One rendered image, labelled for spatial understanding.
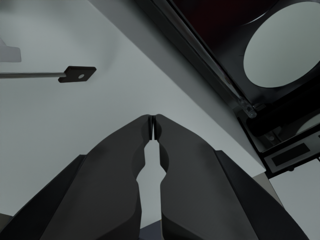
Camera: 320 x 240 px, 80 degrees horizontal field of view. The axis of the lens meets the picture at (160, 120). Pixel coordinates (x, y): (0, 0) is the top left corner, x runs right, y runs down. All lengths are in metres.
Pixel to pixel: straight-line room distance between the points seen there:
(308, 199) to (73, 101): 0.28
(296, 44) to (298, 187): 0.17
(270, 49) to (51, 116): 0.25
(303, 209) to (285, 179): 0.04
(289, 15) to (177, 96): 0.15
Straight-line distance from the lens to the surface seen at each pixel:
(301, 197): 0.30
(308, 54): 0.30
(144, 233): 2.31
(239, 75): 0.27
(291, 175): 0.31
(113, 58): 0.16
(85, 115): 0.20
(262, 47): 0.26
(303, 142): 0.32
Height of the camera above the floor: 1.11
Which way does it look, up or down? 49 degrees down
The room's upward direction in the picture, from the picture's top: 174 degrees clockwise
